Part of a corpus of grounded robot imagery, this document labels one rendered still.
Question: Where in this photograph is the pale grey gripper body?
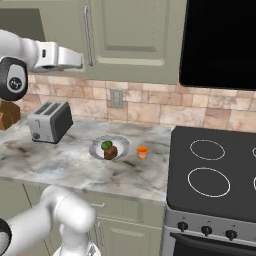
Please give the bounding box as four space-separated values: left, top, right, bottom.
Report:
56 46 85 71

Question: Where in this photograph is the plain green upper cabinet door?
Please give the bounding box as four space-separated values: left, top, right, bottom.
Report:
0 0 86 80

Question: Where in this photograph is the green avocado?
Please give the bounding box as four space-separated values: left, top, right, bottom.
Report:
101 139 114 151

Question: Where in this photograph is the grey plate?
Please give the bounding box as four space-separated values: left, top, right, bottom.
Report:
88 134 131 162

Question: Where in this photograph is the brown bread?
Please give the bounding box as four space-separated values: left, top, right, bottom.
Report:
103 145 119 161

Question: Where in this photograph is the orange jam jar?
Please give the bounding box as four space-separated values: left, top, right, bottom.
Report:
136 145 150 161

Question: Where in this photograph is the green lower cabinet door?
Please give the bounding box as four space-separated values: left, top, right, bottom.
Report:
0 179 52 256
87 215 165 256

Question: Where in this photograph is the silver and black toaster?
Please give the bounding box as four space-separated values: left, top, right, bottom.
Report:
27 99 75 145

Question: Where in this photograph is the brown wooden knife block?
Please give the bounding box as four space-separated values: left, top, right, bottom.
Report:
0 99 22 131

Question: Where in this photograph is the black microwave oven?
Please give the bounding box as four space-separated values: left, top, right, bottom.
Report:
178 0 256 92

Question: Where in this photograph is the green drawer front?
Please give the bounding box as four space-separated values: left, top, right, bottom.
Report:
79 192 167 229

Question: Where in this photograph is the black and silver stove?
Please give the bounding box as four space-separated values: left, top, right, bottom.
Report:
160 125 256 256

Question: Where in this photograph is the black stove knob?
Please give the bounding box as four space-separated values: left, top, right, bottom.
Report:
225 229 238 242
201 225 213 237
177 221 189 233

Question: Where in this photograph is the silver upper cabinet door handle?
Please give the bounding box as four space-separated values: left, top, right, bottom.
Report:
82 5 95 67

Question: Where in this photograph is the silver cabinet door handle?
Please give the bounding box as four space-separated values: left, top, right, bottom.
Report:
82 5 95 67
96 221 105 248

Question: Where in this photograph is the grey wall outlet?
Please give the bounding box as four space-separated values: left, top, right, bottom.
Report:
110 88 125 109

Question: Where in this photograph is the green cabinet door with handle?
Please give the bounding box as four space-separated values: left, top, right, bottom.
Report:
77 0 188 86

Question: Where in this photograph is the silver drawer handle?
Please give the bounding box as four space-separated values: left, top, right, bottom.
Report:
89 201 106 209

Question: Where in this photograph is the silver lower cabinet door handle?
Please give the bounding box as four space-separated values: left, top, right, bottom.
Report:
96 221 105 248

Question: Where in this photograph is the black oven door handle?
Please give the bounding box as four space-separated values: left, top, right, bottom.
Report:
169 232 256 250

